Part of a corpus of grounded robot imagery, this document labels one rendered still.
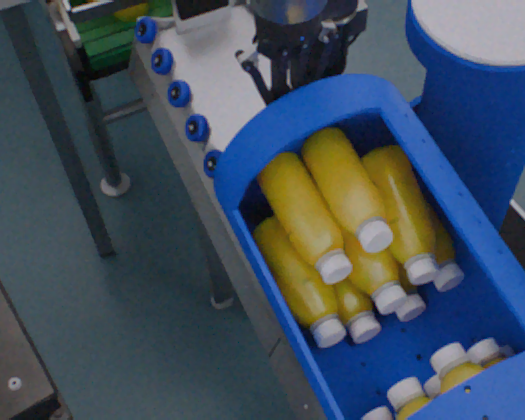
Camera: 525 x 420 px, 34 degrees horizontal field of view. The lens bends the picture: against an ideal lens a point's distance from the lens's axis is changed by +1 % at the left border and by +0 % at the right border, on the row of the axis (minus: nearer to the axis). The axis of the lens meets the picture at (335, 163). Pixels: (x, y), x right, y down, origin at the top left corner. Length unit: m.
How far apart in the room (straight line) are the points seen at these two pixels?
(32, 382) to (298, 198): 0.37
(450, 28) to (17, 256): 1.43
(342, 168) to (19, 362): 0.44
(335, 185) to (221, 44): 0.52
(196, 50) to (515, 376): 0.85
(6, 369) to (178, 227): 1.36
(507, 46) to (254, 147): 0.52
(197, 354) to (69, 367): 0.31
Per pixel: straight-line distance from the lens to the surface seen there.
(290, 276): 1.09
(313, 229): 1.05
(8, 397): 1.05
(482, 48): 1.38
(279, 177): 1.09
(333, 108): 1.02
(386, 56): 2.72
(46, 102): 1.83
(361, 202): 1.03
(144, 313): 2.27
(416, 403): 0.98
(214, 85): 1.44
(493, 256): 0.97
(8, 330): 1.08
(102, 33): 1.59
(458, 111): 1.46
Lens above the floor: 2.04
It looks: 56 degrees down
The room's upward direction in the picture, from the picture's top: 4 degrees clockwise
